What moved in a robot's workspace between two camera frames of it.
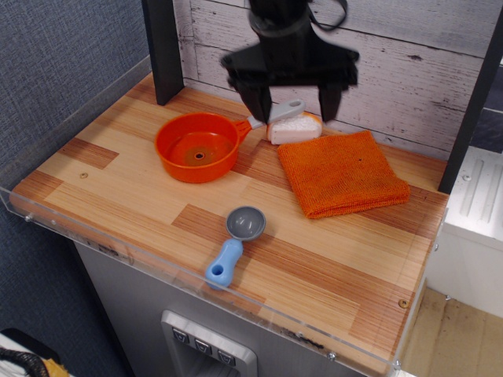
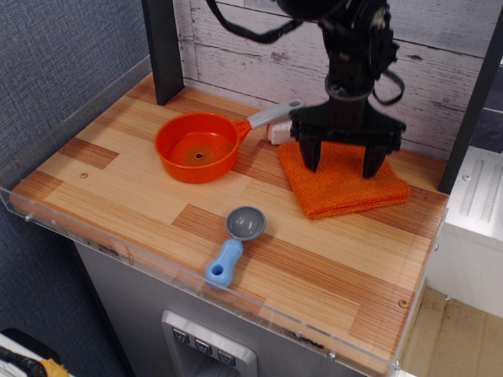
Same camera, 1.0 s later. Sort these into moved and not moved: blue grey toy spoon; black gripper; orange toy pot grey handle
Moved: black gripper
Not moved: orange toy pot grey handle; blue grey toy spoon
